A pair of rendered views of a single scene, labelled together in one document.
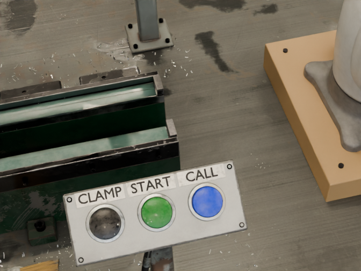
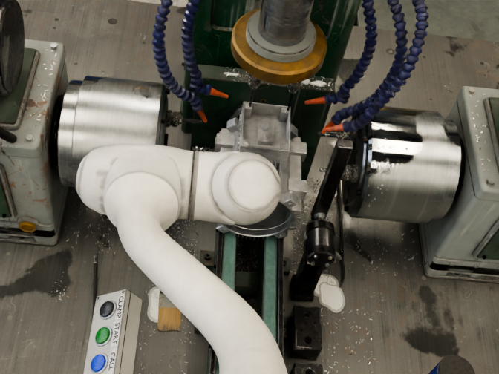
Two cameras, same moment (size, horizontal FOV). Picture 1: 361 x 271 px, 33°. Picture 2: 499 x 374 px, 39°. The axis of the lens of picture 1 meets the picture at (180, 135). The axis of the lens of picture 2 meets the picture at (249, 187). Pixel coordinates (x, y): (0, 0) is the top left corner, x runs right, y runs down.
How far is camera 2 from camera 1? 0.97 m
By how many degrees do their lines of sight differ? 53
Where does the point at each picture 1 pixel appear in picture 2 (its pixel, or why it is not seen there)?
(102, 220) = (107, 306)
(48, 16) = (426, 363)
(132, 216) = (106, 323)
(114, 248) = (96, 314)
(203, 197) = (99, 360)
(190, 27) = not seen: outside the picture
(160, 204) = (104, 336)
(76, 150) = not seen: hidden behind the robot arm
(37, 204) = not seen: hidden behind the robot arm
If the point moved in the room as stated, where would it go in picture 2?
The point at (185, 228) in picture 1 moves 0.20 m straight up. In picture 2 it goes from (92, 351) to (84, 300)
